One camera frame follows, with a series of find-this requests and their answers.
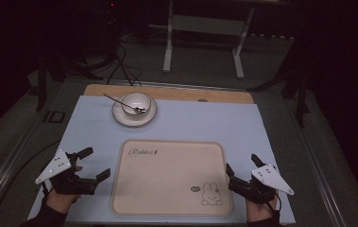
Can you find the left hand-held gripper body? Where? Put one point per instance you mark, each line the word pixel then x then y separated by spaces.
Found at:
pixel 72 184

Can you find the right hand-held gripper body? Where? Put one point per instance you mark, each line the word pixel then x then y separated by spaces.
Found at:
pixel 263 186

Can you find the person's left hand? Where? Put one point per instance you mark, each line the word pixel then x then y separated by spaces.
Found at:
pixel 60 201

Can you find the person's right hand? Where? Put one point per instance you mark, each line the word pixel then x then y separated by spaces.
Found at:
pixel 258 211

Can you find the black floor socket box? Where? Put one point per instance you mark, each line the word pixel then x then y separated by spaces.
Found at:
pixel 54 117

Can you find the white saucer plate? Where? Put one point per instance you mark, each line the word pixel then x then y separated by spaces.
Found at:
pixel 121 118

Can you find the light blue table mat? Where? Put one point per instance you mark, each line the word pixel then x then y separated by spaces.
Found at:
pixel 192 123

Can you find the metal spoon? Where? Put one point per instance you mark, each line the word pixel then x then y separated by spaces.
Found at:
pixel 120 101

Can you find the beige tray with rabbit print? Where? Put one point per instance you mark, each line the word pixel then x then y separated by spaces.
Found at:
pixel 167 179

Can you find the white bowl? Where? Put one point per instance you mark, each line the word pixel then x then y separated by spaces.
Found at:
pixel 137 100

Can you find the dark tripod stand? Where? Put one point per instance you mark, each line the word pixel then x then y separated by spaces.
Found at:
pixel 301 94

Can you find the dark device with red light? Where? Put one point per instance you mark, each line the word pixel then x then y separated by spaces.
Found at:
pixel 110 28

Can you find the white metal stand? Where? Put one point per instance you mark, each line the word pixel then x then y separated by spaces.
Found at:
pixel 168 47

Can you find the metal floor rail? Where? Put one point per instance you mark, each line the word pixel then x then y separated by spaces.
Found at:
pixel 6 171
pixel 320 164

